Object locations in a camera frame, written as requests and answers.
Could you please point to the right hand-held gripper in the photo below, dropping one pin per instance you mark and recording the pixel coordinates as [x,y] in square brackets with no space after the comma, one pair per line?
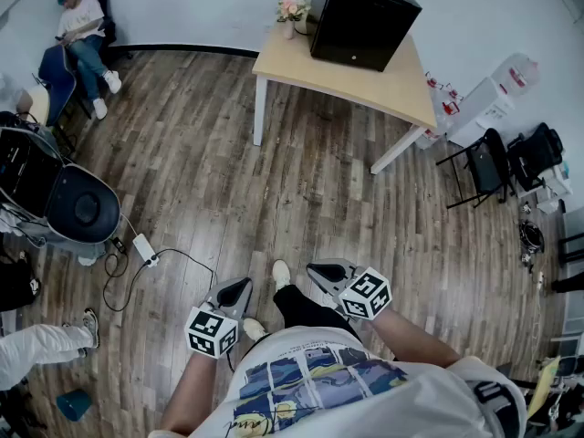
[365,297]

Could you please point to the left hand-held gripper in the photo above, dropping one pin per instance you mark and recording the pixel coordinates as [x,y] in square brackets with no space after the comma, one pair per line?
[212,331]

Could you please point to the person's left forearm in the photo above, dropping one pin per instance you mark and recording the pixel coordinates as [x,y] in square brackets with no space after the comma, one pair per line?
[196,390]

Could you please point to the person's right forearm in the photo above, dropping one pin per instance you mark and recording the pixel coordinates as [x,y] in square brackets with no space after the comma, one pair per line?
[410,340]

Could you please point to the person's left white shoe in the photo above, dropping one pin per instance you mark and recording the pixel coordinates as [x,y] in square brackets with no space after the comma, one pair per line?
[253,329]

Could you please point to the person's white shoe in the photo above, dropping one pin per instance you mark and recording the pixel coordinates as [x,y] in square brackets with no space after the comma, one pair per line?
[281,274]
[253,329]

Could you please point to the person's right white shoe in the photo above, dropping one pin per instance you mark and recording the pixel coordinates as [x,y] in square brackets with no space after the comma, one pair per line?
[281,274]

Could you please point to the white power strip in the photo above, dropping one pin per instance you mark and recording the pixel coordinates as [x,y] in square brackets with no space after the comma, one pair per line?
[145,249]

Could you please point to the black power adapter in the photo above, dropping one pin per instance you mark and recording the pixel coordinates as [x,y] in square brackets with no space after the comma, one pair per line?
[119,244]

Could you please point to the white printed t-shirt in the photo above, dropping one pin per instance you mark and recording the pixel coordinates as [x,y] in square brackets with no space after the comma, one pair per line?
[365,413]

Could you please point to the black folding chair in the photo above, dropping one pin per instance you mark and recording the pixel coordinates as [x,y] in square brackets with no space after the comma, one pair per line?
[488,171]

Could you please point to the teal bucket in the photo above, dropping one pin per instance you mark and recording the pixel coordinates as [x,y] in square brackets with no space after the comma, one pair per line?
[73,404]

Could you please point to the light wooden table white legs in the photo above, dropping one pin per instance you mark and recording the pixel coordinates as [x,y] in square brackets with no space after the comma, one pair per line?
[347,85]

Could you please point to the clear water jug red cap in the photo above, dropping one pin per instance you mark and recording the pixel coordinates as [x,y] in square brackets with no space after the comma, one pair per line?
[432,82]
[449,107]
[453,91]

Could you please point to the black bag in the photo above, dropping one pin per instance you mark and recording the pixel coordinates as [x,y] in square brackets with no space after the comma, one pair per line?
[16,285]

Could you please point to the white water dispenser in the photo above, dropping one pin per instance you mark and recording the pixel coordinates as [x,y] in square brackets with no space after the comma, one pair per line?
[479,107]

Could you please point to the white storage boxes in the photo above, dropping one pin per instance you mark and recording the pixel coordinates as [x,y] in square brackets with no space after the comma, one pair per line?
[554,190]

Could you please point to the black metal stand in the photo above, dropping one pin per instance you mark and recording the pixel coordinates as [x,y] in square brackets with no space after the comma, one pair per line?
[570,244]

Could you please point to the beige wooden side table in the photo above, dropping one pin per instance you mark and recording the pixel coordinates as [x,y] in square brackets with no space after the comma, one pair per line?
[38,105]

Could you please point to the large water bottle red label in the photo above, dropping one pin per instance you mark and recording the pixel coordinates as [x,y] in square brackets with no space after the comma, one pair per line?
[515,73]

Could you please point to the pink flower bouquet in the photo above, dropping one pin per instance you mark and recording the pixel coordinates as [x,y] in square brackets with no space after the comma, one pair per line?
[292,7]

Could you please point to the blue chair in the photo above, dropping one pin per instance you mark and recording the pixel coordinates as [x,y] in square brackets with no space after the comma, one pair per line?
[57,76]

